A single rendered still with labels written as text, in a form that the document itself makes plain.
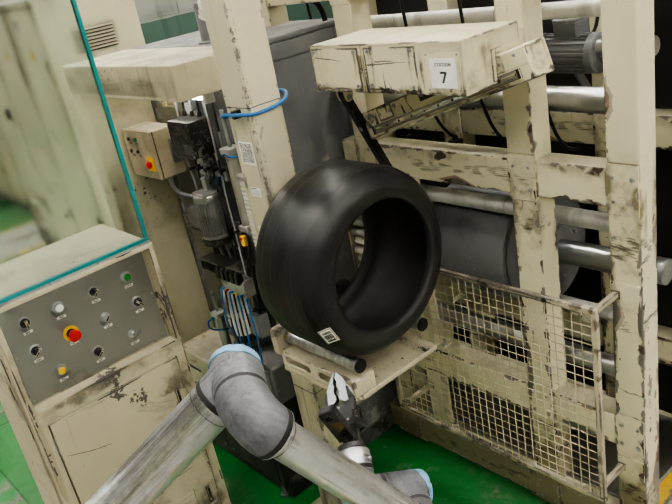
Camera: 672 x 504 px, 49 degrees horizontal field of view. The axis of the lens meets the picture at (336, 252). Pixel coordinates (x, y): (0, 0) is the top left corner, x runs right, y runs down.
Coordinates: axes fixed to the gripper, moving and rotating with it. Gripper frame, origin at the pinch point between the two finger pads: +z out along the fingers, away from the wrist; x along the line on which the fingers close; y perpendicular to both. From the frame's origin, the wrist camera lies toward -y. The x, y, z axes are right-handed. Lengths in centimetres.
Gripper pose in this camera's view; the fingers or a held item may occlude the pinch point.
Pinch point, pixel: (334, 377)
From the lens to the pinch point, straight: 201.7
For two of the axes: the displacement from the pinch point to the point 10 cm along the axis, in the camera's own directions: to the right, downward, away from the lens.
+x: 8.5, -3.9, -3.4
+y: 4.9, 3.9, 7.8
